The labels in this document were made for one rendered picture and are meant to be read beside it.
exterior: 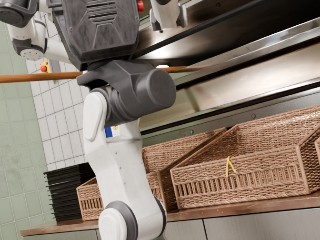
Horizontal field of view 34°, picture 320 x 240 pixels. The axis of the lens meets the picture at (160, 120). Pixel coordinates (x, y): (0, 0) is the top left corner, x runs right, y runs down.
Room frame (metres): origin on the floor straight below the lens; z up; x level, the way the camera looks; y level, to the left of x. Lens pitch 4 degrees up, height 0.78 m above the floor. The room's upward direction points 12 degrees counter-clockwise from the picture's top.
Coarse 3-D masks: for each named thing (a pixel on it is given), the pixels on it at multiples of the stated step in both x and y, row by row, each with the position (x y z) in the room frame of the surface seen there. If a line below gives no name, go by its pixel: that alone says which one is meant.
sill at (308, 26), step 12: (300, 24) 2.03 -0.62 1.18; (312, 24) 2.00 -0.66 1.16; (276, 36) 2.11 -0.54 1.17; (288, 36) 2.08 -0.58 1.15; (240, 48) 2.24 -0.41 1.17; (252, 48) 2.20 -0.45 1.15; (204, 60) 2.38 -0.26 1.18; (216, 60) 2.33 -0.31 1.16; (180, 72) 2.49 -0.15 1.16; (192, 72) 2.44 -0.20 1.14
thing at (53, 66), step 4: (48, 60) 3.08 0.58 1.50; (52, 60) 3.10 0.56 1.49; (56, 60) 3.12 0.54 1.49; (40, 64) 3.13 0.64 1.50; (44, 64) 3.11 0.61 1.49; (48, 64) 3.08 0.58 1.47; (52, 64) 3.09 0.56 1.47; (56, 64) 3.11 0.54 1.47; (48, 68) 3.09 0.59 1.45; (52, 68) 3.09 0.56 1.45; (56, 68) 3.11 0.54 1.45; (44, 72) 3.12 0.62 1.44; (48, 72) 3.10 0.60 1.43; (52, 72) 3.08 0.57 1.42
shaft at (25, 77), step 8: (56, 72) 2.05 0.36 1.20; (64, 72) 2.07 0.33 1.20; (72, 72) 2.10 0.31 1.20; (80, 72) 2.13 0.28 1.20; (168, 72) 2.52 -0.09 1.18; (0, 80) 1.86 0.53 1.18; (8, 80) 1.88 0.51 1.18; (16, 80) 1.91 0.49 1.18; (24, 80) 1.94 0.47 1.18; (32, 80) 1.96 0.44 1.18; (40, 80) 1.99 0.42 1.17
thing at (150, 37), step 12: (192, 0) 2.19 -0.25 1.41; (204, 0) 2.16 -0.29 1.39; (216, 0) 2.17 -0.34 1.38; (228, 0) 2.18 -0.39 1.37; (240, 0) 2.20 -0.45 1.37; (252, 0) 2.21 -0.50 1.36; (192, 12) 2.27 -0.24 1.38; (204, 12) 2.29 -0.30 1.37; (216, 12) 2.30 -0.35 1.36; (144, 24) 2.40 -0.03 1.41; (192, 24) 2.42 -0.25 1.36; (144, 36) 2.51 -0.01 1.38; (156, 36) 2.52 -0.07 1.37; (168, 36) 2.54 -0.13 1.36; (144, 48) 2.68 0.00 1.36
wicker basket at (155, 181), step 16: (224, 128) 2.30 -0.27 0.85; (160, 144) 2.60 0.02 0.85; (176, 144) 2.52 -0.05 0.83; (192, 144) 2.44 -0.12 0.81; (144, 160) 2.67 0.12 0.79; (160, 160) 2.59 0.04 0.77; (176, 160) 2.06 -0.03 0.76; (160, 176) 1.98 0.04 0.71; (80, 192) 2.34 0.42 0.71; (96, 192) 2.27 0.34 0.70; (160, 192) 2.56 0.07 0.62; (80, 208) 2.36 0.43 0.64; (96, 208) 2.29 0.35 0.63
